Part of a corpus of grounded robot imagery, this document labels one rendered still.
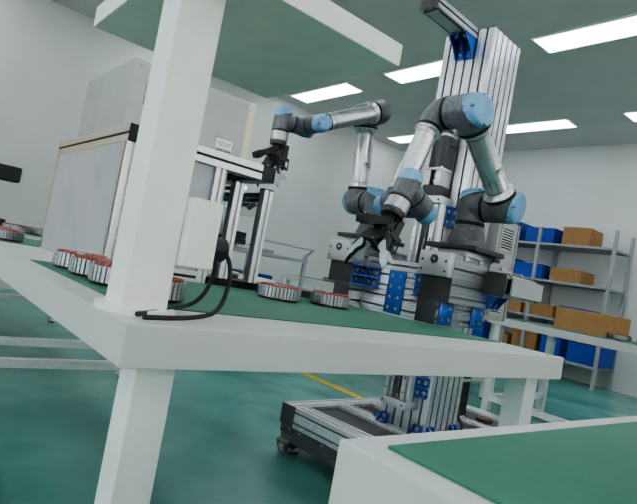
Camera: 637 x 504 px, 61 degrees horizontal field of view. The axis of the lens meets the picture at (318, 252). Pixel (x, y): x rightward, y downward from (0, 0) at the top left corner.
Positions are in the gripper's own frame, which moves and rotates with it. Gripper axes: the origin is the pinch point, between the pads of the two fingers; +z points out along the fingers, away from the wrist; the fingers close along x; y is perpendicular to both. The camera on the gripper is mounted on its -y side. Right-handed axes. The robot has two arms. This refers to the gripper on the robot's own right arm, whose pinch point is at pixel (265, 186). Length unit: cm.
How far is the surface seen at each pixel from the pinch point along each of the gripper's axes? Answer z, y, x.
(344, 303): 39, -30, -85
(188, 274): 38, -62, -56
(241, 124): -9, -46, -43
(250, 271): 35, -42, -56
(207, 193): 16, -60, -55
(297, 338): 41, -87, -130
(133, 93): -7, -80, -41
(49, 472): 115, -65, 3
